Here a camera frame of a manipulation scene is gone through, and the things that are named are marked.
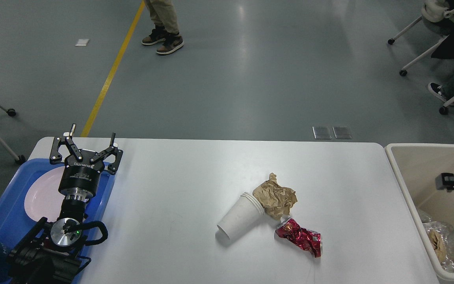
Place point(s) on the beige plastic bin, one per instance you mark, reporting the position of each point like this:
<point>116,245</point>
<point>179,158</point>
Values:
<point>416,167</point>

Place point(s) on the foil ball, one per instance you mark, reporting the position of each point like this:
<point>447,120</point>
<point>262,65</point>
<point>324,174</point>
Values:
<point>447,231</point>

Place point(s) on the person in khaki trousers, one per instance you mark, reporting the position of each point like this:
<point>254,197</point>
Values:
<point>166,29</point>

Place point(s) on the brown paper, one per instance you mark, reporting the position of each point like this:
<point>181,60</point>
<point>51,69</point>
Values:
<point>276,200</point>
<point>438,245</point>

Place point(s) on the white paper cups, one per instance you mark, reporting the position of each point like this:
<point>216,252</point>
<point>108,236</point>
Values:
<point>241,216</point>

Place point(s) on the metal floor socket plate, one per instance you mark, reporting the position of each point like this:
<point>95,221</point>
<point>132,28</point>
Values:
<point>321,133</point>

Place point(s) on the blue plastic tray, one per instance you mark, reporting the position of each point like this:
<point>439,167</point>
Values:
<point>14,221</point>

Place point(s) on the crushed red can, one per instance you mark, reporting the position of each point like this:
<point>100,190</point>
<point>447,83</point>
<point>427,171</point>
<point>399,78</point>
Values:
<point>307,240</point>

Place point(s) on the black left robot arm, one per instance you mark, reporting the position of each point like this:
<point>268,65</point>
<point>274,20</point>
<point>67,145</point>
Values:
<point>50,252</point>

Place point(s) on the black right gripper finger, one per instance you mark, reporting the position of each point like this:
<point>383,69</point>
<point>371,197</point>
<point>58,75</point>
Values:
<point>445,181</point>

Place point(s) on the pink plate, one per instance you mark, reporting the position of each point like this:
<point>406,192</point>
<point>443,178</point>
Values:
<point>44,200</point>

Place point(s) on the black sneaker at right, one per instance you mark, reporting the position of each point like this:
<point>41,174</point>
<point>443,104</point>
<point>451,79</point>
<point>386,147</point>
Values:
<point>443,92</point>

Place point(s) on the aluminium foil tray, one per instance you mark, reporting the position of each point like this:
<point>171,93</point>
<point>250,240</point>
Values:
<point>424,216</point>

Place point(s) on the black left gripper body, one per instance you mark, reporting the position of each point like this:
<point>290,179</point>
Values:
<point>81,175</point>

